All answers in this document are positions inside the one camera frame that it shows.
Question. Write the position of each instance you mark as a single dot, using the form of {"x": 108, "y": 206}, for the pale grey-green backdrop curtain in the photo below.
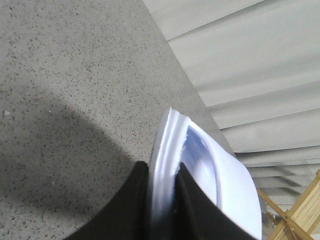
{"x": 256, "y": 66}

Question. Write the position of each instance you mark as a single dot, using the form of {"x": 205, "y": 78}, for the wooden folding rack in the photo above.
{"x": 299, "y": 222}

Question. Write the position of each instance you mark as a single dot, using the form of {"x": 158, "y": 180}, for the light blue slipper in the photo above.
{"x": 178, "y": 140}

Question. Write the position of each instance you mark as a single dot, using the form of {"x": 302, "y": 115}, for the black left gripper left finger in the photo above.
{"x": 123, "y": 217}

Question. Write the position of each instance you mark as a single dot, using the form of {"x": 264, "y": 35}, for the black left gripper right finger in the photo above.
{"x": 200, "y": 212}

